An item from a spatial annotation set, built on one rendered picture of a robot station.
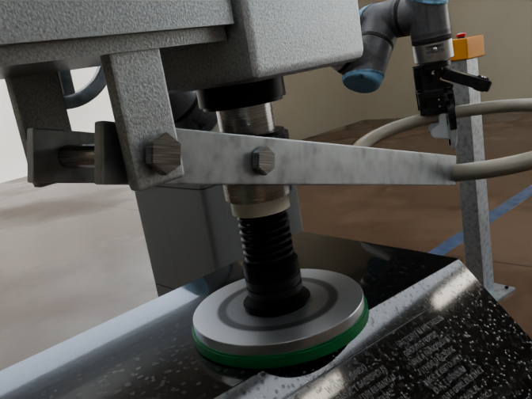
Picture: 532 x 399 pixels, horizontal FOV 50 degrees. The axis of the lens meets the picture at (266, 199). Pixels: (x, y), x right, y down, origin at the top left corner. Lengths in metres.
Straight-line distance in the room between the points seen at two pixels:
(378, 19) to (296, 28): 0.87
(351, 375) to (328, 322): 0.07
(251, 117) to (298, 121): 7.16
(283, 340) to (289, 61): 0.29
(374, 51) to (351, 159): 0.68
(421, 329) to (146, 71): 0.47
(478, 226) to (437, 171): 1.56
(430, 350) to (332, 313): 0.14
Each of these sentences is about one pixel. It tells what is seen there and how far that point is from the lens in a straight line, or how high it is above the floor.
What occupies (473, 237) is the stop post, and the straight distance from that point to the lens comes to 2.52.
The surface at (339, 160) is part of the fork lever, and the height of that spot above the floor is 0.99.
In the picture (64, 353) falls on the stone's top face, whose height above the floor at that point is 0.80.
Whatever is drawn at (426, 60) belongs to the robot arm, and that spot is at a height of 1.06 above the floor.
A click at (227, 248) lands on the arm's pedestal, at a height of 0.59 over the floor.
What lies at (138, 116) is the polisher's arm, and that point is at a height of 1.10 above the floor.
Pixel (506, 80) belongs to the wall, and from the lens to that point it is 7.72.
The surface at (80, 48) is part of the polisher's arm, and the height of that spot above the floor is 1.15.
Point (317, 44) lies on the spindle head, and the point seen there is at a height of 1.13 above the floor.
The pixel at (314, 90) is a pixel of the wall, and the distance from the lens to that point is 8.05.
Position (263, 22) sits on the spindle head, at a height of 1.15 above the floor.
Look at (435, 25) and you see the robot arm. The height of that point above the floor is 1.13.
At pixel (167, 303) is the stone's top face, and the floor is 0.80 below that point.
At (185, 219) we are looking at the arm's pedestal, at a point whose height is 0.69.
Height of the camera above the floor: 1.12
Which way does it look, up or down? 14 degrees down
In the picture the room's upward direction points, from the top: 10 degrees counter-clockwise
